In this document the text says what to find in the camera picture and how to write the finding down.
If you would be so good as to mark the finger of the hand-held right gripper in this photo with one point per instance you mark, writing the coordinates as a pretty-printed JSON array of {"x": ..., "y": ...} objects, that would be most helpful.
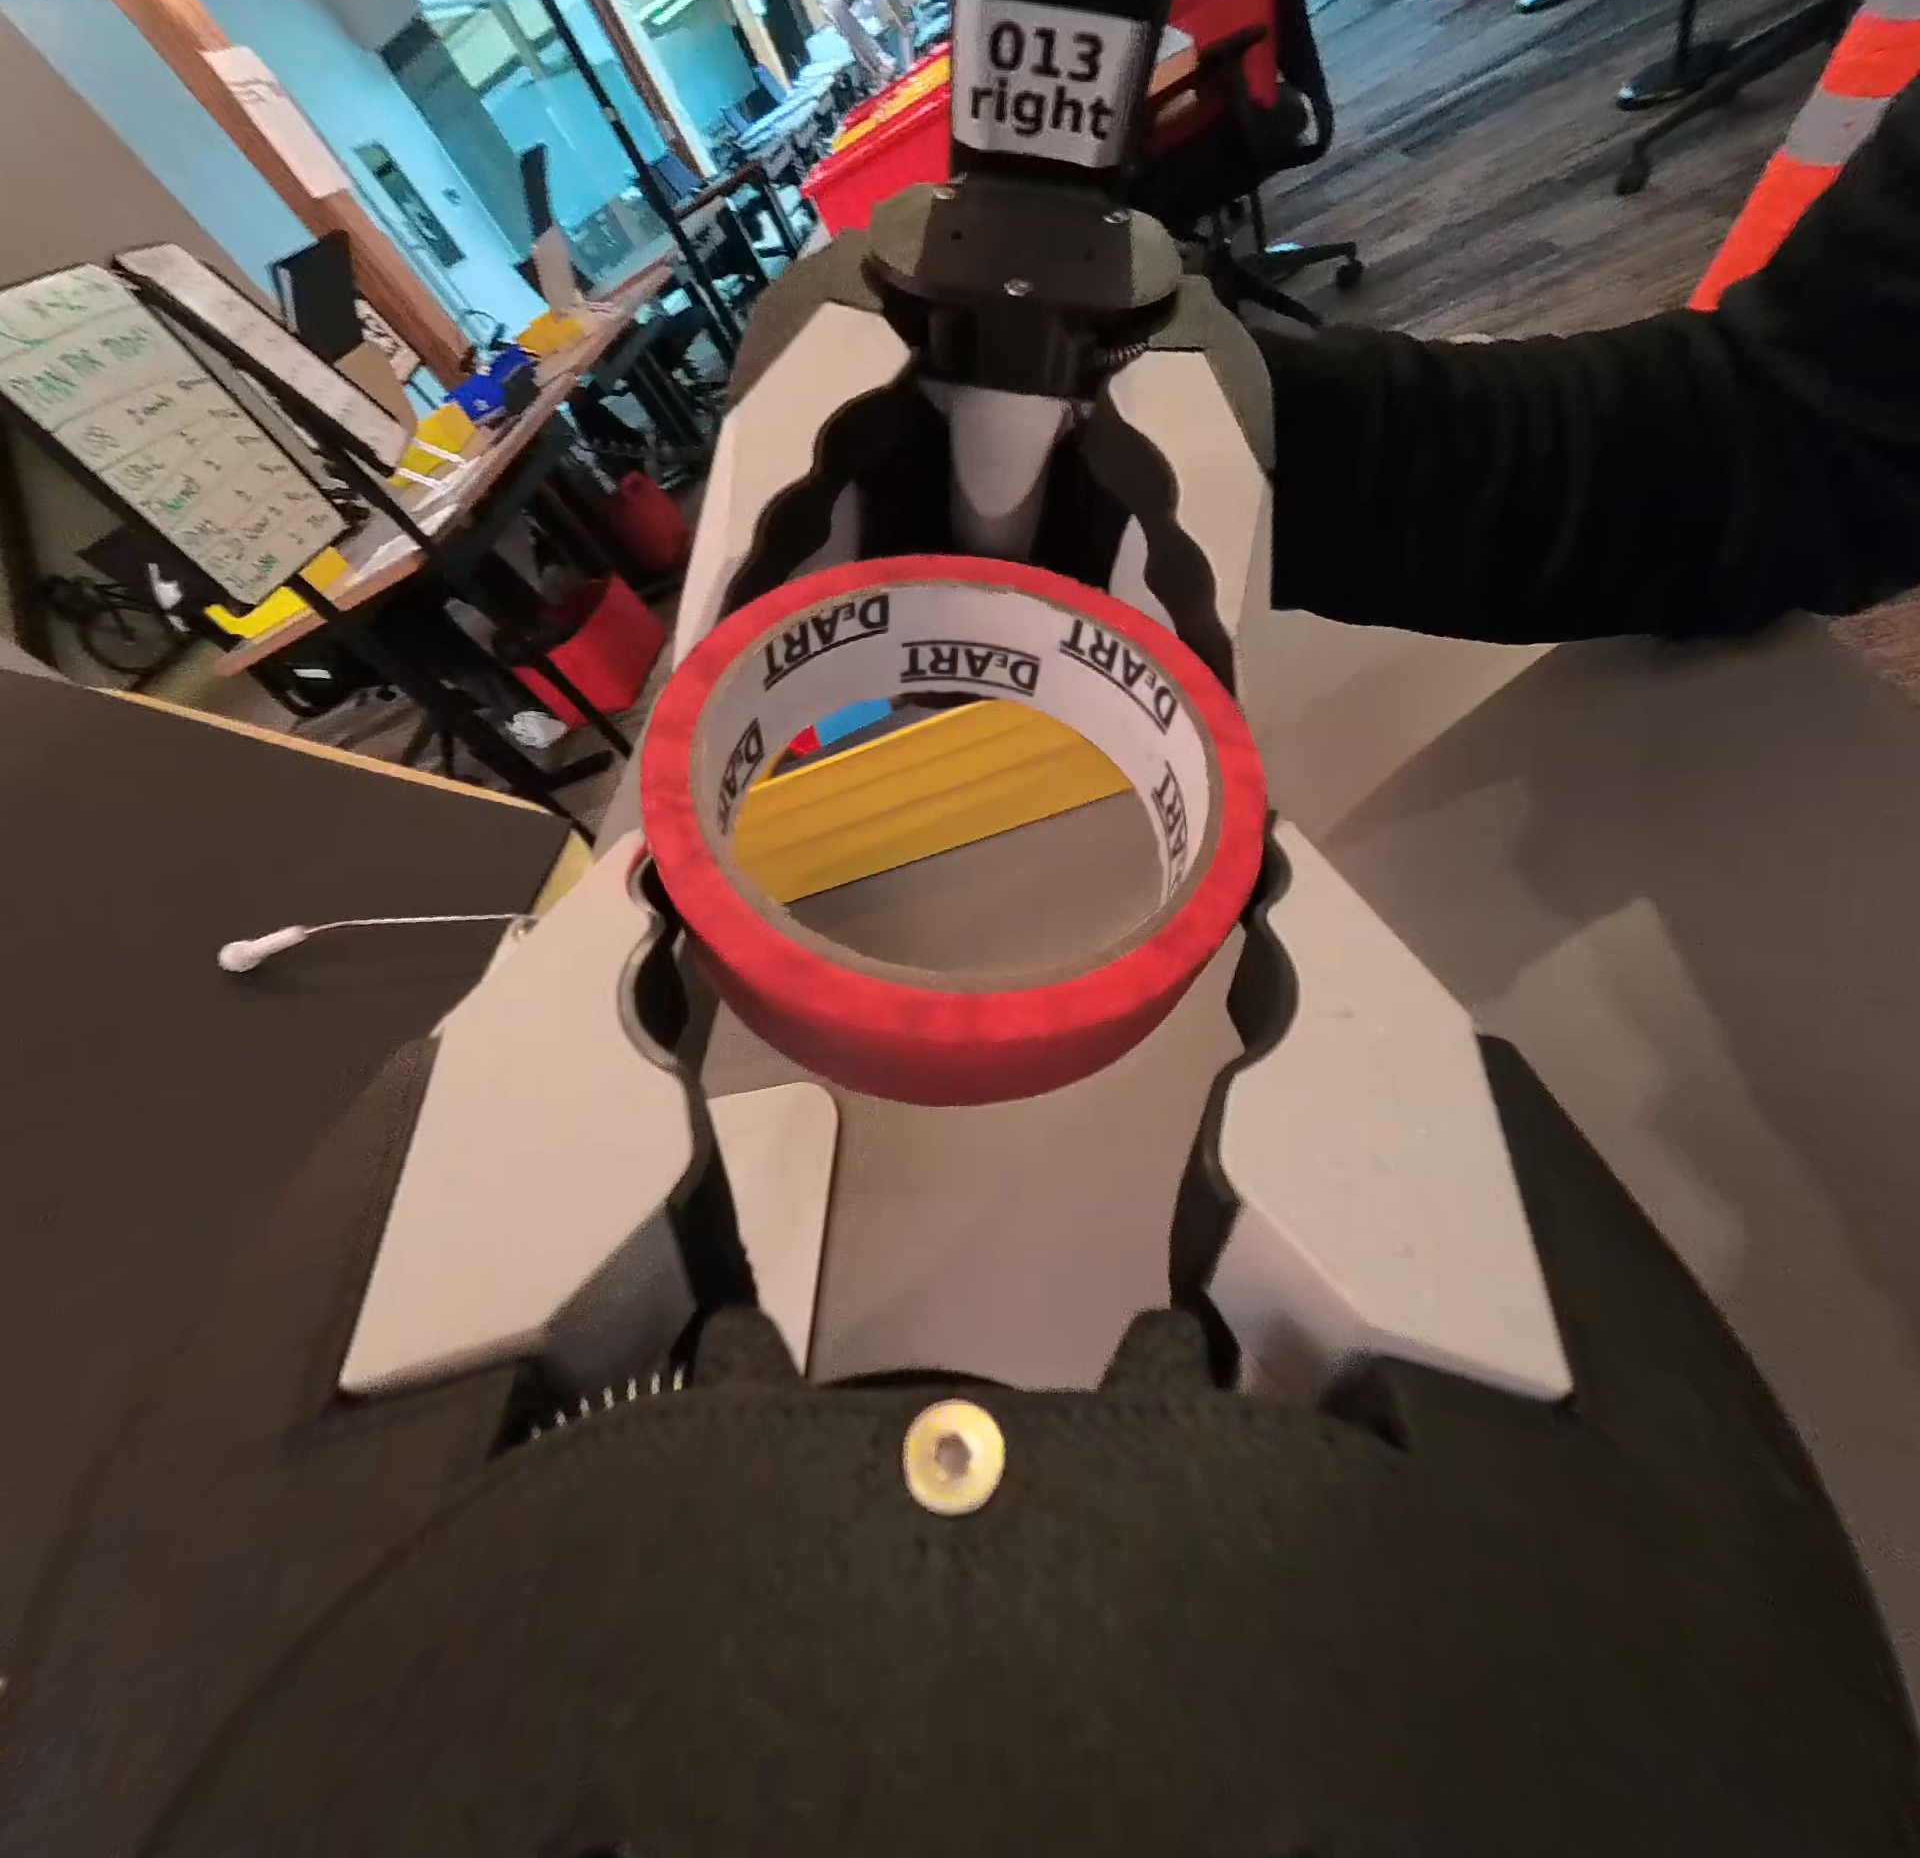
[
  {"x": 767, "y": 418},
  {"x": 1187, "y": 433}
]

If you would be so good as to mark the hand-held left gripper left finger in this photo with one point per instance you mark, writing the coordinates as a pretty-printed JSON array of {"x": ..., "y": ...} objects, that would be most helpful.
[{"x": 525, "y": 1138}]

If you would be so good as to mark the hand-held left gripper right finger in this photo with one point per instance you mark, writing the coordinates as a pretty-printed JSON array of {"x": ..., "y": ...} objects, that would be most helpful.
[{"x": 1379, "y": 1138}]

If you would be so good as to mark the red tape roll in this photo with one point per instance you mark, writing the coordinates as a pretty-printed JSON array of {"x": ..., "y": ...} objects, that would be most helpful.
[{"x": 959, "y": 1033}]

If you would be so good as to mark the person's right forearm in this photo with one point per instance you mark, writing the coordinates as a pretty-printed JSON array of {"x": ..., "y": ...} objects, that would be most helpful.
[{"x": 1575, "y": 462}]

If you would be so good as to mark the red plastic crate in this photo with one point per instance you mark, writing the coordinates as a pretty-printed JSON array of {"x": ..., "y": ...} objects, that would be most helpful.
[{"x": 854, "y": 162}]

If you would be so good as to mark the small yellow bin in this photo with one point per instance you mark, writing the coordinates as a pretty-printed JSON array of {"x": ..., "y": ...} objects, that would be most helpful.
[
  {"x": 437, "y": 430},
  {"x": 552, "y": 335}
]

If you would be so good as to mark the white rounded plate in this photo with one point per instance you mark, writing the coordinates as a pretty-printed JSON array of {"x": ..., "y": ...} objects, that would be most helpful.
[{"x": 779, "y": 1211}]

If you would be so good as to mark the blue plastic bin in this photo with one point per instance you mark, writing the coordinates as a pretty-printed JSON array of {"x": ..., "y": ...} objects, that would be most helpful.
[{"x": 488, "y": 393}]

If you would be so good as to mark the black panel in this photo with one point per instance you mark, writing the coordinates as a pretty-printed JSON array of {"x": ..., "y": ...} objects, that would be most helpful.
[{"x": 224, "y": 1138}]

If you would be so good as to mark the black office chair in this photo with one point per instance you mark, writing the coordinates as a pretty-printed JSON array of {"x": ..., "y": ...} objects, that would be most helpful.
[
  {"x": 1724, "y": 59},
  {"x": 1262, "y": 89}
]

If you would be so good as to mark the small blue item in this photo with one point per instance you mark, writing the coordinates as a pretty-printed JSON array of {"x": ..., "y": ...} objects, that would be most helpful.
[{"x": 857, "y": 716}]

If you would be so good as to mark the wooden desk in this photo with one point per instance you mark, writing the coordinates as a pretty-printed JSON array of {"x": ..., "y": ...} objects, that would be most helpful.
[{"x": 451, "y": 505}]

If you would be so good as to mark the black stand pole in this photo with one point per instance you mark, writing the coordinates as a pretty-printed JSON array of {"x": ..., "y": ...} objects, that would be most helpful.
[{"x": 590, "y": 71}]

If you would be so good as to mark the yellow plastic bin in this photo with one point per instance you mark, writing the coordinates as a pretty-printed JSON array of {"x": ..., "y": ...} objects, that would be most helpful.
[{"x": 929, "y": 793}]

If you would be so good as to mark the black framed white board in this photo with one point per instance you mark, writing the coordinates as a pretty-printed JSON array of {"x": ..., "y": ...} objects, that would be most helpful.
[{"x": 268, "y": 343}]

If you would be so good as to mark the white paper sign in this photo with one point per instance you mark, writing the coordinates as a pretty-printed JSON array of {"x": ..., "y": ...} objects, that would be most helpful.
[{"x": 278, "y": 117}]

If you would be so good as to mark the whiteboard with green writing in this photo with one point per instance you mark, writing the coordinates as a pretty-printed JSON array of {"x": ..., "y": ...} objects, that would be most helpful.
[{"x": 150, "y": 433}]

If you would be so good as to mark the orange reflective vest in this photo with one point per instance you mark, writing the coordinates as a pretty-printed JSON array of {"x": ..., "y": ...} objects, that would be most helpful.
[{"x": 1847, "y": 102}]

